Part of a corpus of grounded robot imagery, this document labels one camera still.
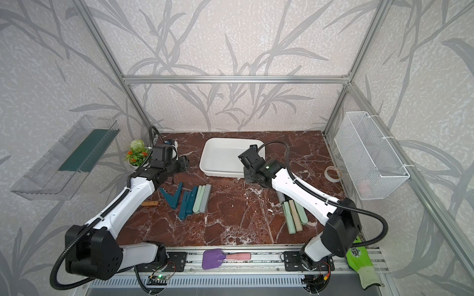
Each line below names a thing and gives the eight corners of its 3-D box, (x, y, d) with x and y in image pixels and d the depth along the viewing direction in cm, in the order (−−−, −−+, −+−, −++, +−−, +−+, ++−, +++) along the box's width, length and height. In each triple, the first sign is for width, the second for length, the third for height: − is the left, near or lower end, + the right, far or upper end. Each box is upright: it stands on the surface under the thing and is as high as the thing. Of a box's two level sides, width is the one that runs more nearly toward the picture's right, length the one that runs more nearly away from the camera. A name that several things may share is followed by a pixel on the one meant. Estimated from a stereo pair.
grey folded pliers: (200, 212, 89) (199, 210, 87) (207, 186, 98) (206, 183, 96) (205, 213, 89) (204, 211, 87) (211, 186, 98) (211, 184, 96)
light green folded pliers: (193, 213, 89) (192, 211, 87) (200, 187, 98) (199, 185, 96) (199, 213, 89) (198, 211, 87) (205, 188, 98) (204, 185, 96)
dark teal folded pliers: (179, 219, 87) (177, 217, 85) (186, 193, 96) (184, 190, 93) (185, 219, 87) (183, 217, 85) (191, 193, 96) (189, 190, 93)
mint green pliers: (288, 234, 83) (289, 232, 80) (282, 204, 92) (283, 201, 89) (294, 234, 83) (296, 231, 80) (287, 204, 92) (288, 201, 89)
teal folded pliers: (183, 214, 88) (182, 212, 86) (189, 188, 97) (188, 186, 95) (192, 214, 88) (191, 212, 86) (197, 188, 97) (196, 186, 95)
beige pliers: (296, 231, 83) (297, 229, 80) (287, 202, 92) (288, 199, 89) (301, 231, 83) (303, 229, 81) (292, 201, 92) (293, 199, 90)
